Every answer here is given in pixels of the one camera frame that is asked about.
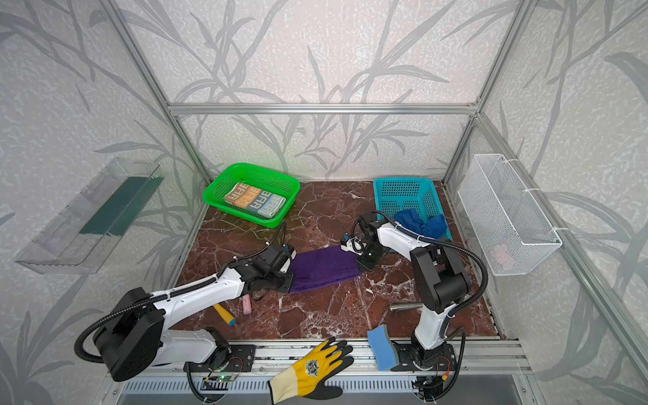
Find yellow toy shovel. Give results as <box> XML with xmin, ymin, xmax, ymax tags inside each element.
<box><xmin>214</xmin><ymin>304</ymin><xmax>236</xmax><ymax>327</ymax></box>

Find yellow black work glove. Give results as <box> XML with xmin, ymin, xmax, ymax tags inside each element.
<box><xmin>268</xmin><ymin>337</ymin><xmax>354</xmax><ymax>404</ymax></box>

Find green circuit board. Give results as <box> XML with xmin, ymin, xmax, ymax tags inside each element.
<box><xmin>201</xmin><ymin>375</ymin><xmax>237</xmax><ymax>392</ymax></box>

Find clear wall shelf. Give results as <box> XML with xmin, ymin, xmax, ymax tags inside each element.
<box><xmin>15</xmin><ymin>158</ymin><xmax>164</xmax><ymax>274</ymax></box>

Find rabbit print towel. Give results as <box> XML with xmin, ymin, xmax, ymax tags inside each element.
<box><xmin>224</xmin><ymin>182</ymin><xmax>286</xmax><ymax>219</ymax></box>

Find purple towel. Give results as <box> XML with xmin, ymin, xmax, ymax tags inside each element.
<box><xmin>290</xmin><ymin>246</ymin><xmax>361</xmax><ymax>294</ymax></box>

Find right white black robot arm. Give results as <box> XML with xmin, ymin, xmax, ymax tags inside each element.
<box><xmin>341</xmin><ymin>211</ymin><xmax>489</xmax><ymax>354</ymax></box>

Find teal plastic basket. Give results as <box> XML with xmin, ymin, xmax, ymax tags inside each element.
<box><xmin>373</xmin><ymin>177</ymin><xmax>452</xmax><ymax>240</ymax></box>

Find blue sponge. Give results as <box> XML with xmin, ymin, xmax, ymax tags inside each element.
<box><xmin>367</xmin><ymin>325</ymin><xmax>399</xmax><ymax>371</ymax></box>

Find purple pink toy rake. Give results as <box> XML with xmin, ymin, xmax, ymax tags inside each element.
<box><xmin>241</xmin><ymin>295</ymin><xmax>252</xmax><ymax>315</ymax></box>

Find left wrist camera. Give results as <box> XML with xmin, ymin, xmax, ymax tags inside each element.
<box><xmin>283</xmin><ymin>244</ymin><xmax>296</xmax><ymax>260</ymax></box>

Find blue towel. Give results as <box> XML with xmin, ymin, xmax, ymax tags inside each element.
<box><xmin>395</xmin><ymin>209</ymin><xmax>448</xmax><ymax>239</ymax></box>

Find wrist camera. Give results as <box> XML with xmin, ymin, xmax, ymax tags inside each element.
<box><xmin>340</xmin><ymin>234</ymin><xmax>364</xmax><ymax>255</ymax></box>
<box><xmin>283</xmin><ymin>244</ymin><xmax>296</xmax><ymax>260</ymax></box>

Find green plastic basket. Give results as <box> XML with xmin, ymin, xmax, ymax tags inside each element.
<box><xmin>202</xmin><ymin>163</ymin><xmax>300</xmax><ymax>229</ymax></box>

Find white wire basket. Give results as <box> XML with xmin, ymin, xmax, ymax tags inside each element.
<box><xmin>458</xmin><ymin>154</ymin><xmax>562</xmax><ymax>276</ymax></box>

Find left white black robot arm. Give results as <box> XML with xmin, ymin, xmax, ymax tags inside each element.
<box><xmin>74</xmin><ymin>223</ymin><xmax>296</xmax><ymax>381</ymax></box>

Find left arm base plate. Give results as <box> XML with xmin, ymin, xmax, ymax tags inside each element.
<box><xmin>183</xmin><ymin>344</ymin><xmax>257</xmax><ymax>373</ymax></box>

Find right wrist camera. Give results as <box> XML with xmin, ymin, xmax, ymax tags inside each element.
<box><xmin>340</xmin><ymin>234</ymin><xmax>364</xmax><ymax>255</ymax></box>

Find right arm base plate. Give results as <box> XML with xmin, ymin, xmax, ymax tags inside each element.
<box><xmin>390</xmin><ymin>342</ymin><xmax>457</xmax><ymax>374</ymax></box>

